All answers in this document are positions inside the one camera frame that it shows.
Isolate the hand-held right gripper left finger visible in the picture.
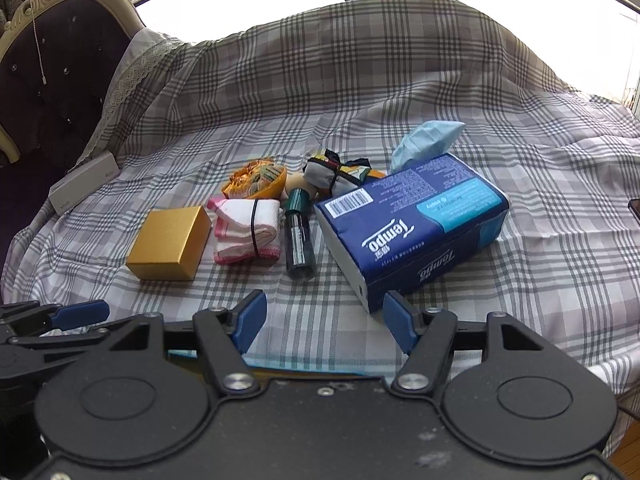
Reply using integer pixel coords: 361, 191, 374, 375
107, 289, 268, 394

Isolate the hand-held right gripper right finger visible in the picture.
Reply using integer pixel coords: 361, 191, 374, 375
382, 291, 551, 394

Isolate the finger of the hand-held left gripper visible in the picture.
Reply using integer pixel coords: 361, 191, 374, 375
0, 300, 111, 339
0, 328, 112, 370

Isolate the teal tin tray gold inside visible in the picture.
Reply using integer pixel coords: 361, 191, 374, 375
167, 347, 401, 376

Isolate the orange embroidered drawstring pouch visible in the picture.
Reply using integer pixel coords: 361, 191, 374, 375
221, 157, 288, 201

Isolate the green bottle wooden cap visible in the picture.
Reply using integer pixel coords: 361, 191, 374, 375
282, 172, 317, 282

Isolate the pink white sock bundle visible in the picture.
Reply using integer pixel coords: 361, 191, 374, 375
206, 196, 283, 266

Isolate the blue tissue pack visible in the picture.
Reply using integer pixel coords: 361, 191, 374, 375
314, 152, 511, 315

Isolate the gold cardboard box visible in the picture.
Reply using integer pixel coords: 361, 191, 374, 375
126, 206, 213, 282

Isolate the white flat box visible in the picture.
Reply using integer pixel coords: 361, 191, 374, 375
48, 152, 121, 217

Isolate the black white sock bundle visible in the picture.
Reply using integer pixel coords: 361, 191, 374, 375
303, 149, 388, 198

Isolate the blue face mask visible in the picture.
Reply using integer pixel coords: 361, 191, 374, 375
390, 121, 467, 173

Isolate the dark tufted headboard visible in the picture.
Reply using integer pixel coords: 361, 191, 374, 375
0, 0, 146, 171

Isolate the grey plaid bedsheet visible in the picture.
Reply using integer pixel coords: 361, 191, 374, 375
0, 0, 640, 396

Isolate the grey lace-trimmed cloth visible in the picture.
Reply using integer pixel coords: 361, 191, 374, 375
67, 30, 201, 176

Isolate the metal pull chain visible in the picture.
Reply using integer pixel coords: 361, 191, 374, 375
31, 0, 48, 86

